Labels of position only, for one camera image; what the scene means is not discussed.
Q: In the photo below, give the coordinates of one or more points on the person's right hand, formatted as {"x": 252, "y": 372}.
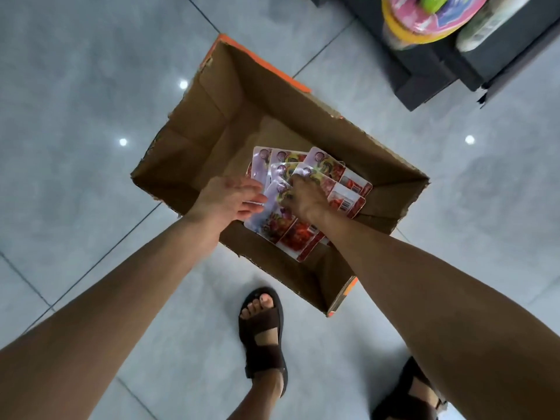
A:
{"x": 308, "y": 201}

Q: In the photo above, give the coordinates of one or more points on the person's right foot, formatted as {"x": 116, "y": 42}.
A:
{"x": 426, "y": 393}

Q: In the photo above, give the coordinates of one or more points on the large colourful blister card packet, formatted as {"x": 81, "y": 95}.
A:
{"x": 280, "y": 227}

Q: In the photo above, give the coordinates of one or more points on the pile of colourful toy packets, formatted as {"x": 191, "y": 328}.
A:
{"x": 345, "y": 181}

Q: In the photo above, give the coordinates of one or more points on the person's right forearm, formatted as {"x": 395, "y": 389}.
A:
{"x": 437, "y": 319}

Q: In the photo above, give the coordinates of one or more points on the white and green packet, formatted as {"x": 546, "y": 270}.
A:
{"x": 490, "y": 21}

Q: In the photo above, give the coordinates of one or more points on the person's left forearm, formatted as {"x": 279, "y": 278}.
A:
{"x": 109, "y": 314}

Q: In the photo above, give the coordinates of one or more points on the person's right fingers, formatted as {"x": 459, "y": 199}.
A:
{"x": 302, "y": 183}

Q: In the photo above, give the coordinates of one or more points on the dark shelf unit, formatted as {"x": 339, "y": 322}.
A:
{"x": 428, "y": 69}

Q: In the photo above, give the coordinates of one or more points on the brown sandal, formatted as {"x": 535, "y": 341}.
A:
{"x": 262, "y": 354}
{"x": 402, "y": 402}

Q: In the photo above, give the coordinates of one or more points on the green toy piece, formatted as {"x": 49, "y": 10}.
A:
{"x": 433, "y": 3}

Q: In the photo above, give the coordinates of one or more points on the pink and yellow round toy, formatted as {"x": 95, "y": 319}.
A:
{"x": 415, "y": 26}

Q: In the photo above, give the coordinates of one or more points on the person's left hand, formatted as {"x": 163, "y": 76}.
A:
{"x": 218, "y": 201}

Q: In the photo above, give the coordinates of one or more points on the person's left leg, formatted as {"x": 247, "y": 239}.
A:
{"x": 264, "y": 389}

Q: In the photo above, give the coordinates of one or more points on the person's left fingers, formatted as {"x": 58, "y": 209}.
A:
{"x": 251, "y": 199}

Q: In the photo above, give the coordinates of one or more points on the brown cardboard box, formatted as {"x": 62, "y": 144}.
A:
{"x": 227, "y": 104}

